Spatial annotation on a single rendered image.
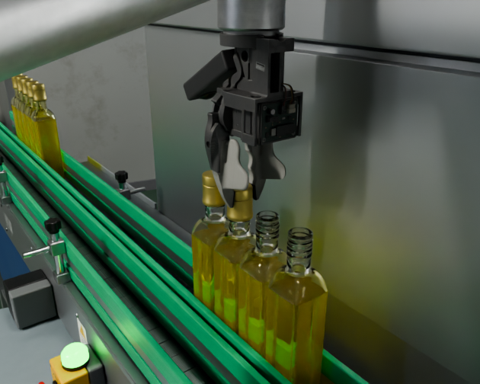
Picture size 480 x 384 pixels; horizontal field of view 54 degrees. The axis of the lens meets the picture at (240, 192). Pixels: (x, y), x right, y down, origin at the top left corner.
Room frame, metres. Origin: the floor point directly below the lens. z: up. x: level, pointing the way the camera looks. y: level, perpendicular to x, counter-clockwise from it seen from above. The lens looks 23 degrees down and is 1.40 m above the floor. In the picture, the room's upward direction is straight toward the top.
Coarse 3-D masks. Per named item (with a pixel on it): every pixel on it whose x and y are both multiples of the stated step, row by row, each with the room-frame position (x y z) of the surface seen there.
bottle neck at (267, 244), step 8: (256, 216) 0.52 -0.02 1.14; (264, 216) 0.54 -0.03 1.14; (272, 216) 0.53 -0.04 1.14; (256, 224) 0.53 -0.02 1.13; (264, 224) 0.51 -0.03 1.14; (272, 224) 0.51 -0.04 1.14; (256, 232) 0.53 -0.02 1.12; (264, 232) 0.51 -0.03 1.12; (272, 232) 0.51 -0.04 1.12; (256, 240) 0.52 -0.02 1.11; (264, 240) 0.51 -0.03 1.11; (272, 240) 0.51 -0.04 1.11; (256, 248) 0.52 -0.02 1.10; (264, 248) 0.51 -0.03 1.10; (272, 248) 0.51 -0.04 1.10
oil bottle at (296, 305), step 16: (288, 272) 0.47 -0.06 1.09; (272, 288) 0.48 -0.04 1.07; (288, 288) 0.46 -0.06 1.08; (304, 288) 0.46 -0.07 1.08; (320, 288) 0.47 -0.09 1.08; (272, 304) 0.48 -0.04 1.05; (288, 304) 0.45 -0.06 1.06; (304, 304) 0.45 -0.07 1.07; (320, 304) 0.47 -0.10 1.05; (272, 320) 0.47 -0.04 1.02; (288, 320) 0.45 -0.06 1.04; (304, 320) 0.45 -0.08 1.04; (320, 320) 0.47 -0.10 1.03; (272, 336) 0.47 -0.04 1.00; (288, 336) 0.45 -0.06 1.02; (304, 336) 0.45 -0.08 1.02; (320, 336) 0.47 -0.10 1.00; (272, 352) 0.47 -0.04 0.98; (288, 352) 0.45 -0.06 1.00; (304, 352) 0.45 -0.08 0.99; (320, 352) 0.47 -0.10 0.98; (288, 368) 0.45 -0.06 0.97; (304, 368) 0.45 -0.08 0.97; (320, 368) 0.47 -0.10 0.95
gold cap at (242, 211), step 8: (248, 184) 0.58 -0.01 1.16; (240, 192) 0.56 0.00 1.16; (248, 192) 0.56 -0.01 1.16; (240, 200) 0.56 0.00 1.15; (248, 200) 0.56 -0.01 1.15; (232, 208) 0.56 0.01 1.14; (240, 208) 0.56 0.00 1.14; (248, 208) 0.56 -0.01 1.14; (232, 216) 0.56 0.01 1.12; (240, 216) 0.56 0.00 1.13; (248, 216) 0.56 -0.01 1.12
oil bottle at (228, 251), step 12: (216, 240) 0.58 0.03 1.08; (228, 240) 0.56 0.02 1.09; (240, 240) 0.56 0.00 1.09; (252, 240) 0.56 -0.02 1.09; (216, 252) 0.57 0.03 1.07; (228, 252) 0.55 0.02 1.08; (240, 252) 0.54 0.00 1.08; (216, 264) 0.57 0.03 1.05; (228, 264) 0.55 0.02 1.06; (216, 276) 0.57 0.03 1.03; (228, 276) 0.55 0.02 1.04; (216, 288) 0.57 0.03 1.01; (228, 288) 0.55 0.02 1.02; (216, 300) 0.57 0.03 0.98; (228, 300) 0.55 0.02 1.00; (216, 312) 0.57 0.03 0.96; (228, 312) 0.55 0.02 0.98; (228, 324) 0.55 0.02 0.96
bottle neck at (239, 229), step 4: (248, 220) 0.56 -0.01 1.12; (232, 224) 0.56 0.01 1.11; (236, 224) 0.56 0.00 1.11; (240, 224) 0.56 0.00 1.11; (244, 224) 0.56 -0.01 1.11; (248, 224) 0.57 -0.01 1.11; (232, 228) 0.56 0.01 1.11; (236, 228) 0.56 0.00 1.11; (240, 228) 0.56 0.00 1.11; (244, 228) 0.56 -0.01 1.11; (248, 228) 0.57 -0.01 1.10; (232, 232) 0.56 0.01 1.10; (236, 232) 0.56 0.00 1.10; (240, 232) 0.56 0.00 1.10; (244, 232) 0.56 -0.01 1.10; (248, 232) 0.57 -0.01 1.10; (236, 236) 0.56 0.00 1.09; (240, 236) 0.56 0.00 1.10; (244, 236) 0.56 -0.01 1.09
